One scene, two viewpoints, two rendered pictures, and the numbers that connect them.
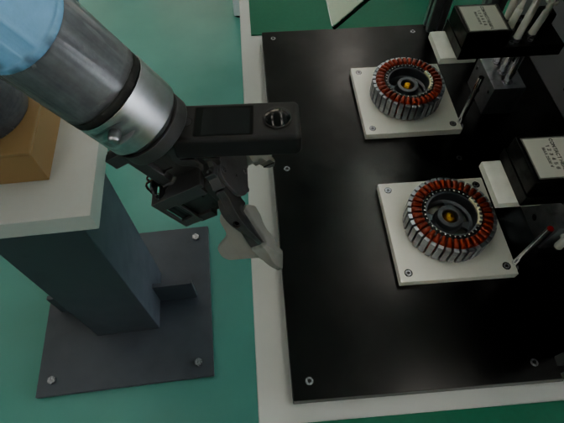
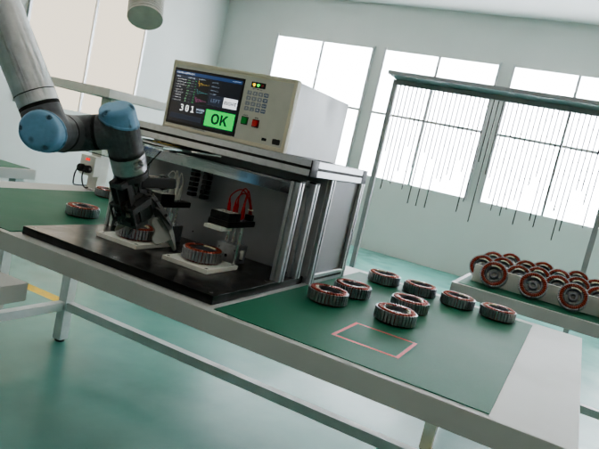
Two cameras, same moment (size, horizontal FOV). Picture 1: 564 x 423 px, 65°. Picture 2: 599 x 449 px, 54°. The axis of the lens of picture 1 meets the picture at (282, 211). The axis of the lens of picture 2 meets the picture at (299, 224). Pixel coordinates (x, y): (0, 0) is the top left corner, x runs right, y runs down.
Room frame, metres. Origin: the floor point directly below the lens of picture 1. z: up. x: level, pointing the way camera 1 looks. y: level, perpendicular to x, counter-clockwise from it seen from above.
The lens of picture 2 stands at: (-0.70, 1.04, 1.13)
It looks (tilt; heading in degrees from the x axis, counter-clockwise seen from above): 7 degrees down; 300
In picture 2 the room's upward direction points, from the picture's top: 13 degrees clockwise
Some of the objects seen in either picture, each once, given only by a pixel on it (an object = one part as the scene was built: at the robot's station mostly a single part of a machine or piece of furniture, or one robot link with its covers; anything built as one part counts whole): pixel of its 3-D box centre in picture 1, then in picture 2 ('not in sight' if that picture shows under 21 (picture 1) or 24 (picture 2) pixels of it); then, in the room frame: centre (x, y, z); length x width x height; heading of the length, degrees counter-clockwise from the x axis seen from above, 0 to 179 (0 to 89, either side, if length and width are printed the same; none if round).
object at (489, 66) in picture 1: (494, 84); (167, 231); (0.55, -0.34, 0.80); 0.07 x 0.05 x 0.06; 4
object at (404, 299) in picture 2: not in sight; (409, 304); (-0.18, -0.60, 0.77); 0.11 x 0.11 x 0.04
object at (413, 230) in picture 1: (448, 218); (202, 253); (0.30, -0.22, 0.80); 0.11 x 0.11 x 0.04
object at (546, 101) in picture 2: not in sight; (472, 210); (0.50, -3.81, 0.97); 1.84 x 0.50 x 1.93; 4
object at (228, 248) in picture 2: (556, 212); (231, 251); (0.31, -0.36, 0.80); 0.07 x 0.05 x 0.06; 4
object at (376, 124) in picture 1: (403, 99); (134, 239); (0.54, -0.20, 0.78); 0.15 x 0.15 x 0.01; 4
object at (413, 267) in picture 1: (442, 228); (201, 262); (0.30, -0.22, 0.78); 0.15 x 0.15 x 0.01; 4
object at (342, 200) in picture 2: not in sight; (334, 230); (0.12, -0.63, 0.91); 0.28 x 0.03 x 0.32; 94
